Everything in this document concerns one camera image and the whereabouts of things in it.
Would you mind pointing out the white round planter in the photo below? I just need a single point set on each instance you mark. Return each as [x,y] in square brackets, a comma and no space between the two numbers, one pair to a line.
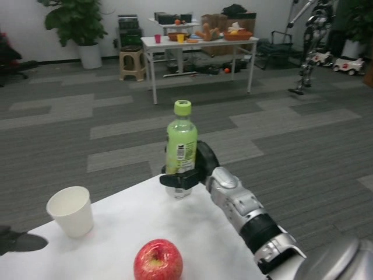
[353,49]

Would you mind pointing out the green label water bottle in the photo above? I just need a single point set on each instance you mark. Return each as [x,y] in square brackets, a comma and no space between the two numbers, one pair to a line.
[180,140]

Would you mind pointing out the black green equipment stack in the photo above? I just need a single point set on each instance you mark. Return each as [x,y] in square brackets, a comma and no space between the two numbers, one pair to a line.
[129,30]

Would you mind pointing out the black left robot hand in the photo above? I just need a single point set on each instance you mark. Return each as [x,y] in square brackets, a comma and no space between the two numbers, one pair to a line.
[20,242]

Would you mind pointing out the black fabric bag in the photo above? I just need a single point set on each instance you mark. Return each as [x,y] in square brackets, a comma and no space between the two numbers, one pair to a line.
[234,9]

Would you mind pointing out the black office chair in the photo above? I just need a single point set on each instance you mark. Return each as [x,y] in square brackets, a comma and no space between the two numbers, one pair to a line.
[8,55]

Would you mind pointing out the silver humanoid robot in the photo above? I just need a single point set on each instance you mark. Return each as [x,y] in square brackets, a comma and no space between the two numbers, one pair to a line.
[316,35]

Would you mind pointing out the orange woven basket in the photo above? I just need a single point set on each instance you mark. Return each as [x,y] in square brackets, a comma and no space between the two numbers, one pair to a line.
[237,36]

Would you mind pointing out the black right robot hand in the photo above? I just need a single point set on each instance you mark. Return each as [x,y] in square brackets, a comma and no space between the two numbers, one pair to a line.
[208,160]

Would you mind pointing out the white folding table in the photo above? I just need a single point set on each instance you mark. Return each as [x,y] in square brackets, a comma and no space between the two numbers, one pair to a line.
[209,42]

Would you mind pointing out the white paper cup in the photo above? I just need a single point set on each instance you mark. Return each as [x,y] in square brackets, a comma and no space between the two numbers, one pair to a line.
[73,213]

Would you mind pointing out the large white toy car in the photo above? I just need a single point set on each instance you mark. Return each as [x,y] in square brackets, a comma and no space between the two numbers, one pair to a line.
[348,66]

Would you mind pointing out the brown cardboard boxes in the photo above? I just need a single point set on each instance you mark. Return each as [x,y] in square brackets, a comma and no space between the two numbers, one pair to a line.
[212,20]

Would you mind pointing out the black equipment boxes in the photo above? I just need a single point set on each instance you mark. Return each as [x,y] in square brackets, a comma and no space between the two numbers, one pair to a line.
[166,18]

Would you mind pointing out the small white toy car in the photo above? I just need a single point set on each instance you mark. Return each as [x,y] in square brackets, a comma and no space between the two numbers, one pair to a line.
[320,59]

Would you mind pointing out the dark green plant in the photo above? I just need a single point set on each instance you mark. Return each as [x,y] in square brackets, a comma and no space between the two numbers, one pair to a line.
[355,17]

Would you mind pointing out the black folding chair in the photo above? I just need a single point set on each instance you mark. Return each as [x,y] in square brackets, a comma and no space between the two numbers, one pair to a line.
[279,49]

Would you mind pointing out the brown woven basket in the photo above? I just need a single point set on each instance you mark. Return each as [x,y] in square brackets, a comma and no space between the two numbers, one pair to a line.
[172,36]

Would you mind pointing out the small white table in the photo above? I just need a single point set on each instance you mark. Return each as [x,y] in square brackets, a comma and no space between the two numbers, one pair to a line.
[175,25]

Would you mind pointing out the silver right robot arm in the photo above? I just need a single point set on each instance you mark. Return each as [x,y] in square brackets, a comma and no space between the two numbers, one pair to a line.
[242,204]

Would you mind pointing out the pink plastic cup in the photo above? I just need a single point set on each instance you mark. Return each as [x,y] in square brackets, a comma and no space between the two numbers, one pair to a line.
[157,38]

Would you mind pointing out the white tissue box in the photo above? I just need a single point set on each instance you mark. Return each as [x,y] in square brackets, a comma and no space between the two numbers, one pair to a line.
[236,27]

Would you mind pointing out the beige plastic stool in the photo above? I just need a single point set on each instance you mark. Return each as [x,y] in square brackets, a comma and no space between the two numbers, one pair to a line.
[132,62]

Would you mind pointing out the yellow plastic cup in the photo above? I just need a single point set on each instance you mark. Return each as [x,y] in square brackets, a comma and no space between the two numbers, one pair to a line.
[180,38]

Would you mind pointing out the large green leafy plant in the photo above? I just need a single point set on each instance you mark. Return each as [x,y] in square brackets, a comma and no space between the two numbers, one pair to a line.
[75,20]

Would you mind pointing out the black floor bag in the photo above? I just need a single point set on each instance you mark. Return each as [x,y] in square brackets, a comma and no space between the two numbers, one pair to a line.
[240,66]

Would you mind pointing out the white plant pot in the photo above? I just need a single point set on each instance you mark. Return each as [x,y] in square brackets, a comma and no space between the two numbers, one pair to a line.
[90,56]

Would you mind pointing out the red apple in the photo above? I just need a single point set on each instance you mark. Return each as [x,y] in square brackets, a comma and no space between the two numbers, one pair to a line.
[158,262]

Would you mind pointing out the orange plush toy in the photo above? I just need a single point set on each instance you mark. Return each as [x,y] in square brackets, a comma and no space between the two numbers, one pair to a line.
[208,33]

